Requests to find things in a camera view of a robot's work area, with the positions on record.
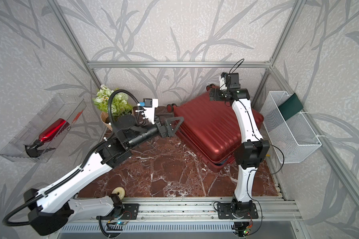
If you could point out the aluminium frame profiles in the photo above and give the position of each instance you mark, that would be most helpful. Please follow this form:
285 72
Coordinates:
338 166

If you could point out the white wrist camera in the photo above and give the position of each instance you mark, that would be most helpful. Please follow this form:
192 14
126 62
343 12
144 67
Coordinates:
229 81
147 109

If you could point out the red ribbed hardshell suitcase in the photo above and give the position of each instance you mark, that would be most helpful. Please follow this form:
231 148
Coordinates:
210 129

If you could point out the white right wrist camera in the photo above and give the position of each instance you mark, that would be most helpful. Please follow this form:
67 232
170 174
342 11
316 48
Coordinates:
229 81

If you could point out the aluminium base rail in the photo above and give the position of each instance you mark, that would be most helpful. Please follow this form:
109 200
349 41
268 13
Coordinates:
201 209

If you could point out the white wire mesh basket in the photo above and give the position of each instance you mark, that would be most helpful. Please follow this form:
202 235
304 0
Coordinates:
294 137

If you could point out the clear plastic wall bin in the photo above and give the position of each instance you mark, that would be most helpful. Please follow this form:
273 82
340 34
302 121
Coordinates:
62 106

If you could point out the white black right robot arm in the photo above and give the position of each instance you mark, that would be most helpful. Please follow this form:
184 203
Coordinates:
248 156

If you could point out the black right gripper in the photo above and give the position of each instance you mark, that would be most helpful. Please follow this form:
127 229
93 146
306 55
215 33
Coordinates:
215 96

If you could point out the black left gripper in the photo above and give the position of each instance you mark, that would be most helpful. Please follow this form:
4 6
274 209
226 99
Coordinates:
163 124

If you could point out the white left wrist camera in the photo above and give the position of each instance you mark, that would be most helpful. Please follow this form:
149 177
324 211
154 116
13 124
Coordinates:
147 109

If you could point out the green white artificial flowers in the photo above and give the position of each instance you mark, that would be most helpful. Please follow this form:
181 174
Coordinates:
119 106

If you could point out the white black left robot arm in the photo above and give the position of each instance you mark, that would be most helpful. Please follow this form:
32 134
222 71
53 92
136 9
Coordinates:
49 209

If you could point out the dark green card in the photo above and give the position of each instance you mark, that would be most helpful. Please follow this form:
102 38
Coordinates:
290 107

